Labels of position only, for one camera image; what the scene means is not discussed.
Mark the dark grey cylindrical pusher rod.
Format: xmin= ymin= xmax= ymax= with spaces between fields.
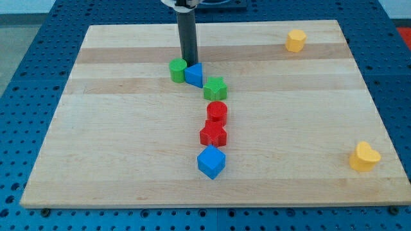
xmin=177 ymin=10 xmax=198 ymax=67

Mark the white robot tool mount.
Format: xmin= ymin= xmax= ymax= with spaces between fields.
xmin=161 ymin=0 xmax=204 ymax=13

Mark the green star block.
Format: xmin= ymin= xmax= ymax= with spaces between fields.
xmin=203 ymin=77 xmax=227 ymax=101

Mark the yellow hexagon block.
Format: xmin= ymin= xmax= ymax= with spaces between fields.
xmin=285 ymin=30 xmax=307 ymax=53

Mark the red star block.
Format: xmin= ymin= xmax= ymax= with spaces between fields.
xmin=199 ymin=120 xmax=227 ymax=147

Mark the green cylinder block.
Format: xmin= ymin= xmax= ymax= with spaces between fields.
xmin=169 ymin=58 xmax=188 ymax=83

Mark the blue triangle block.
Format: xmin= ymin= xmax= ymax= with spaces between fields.
xmin=184 ymin=63 xmax=203 ymax=88

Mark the red cylinder block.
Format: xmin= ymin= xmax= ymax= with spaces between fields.
xmin=206 ymin=101 xmax=228 ymax=126

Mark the blue cube block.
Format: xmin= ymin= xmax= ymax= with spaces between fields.
xmin=197 ymin=144 xmax=226 ymax=180

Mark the light wooden board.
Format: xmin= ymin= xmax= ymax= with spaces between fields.
xmin=21 ymin=20 xmax=410 ymax=209

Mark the yellow heart block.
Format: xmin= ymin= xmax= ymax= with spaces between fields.
xmin=349 ymin=141 xmax=381 ymax=172

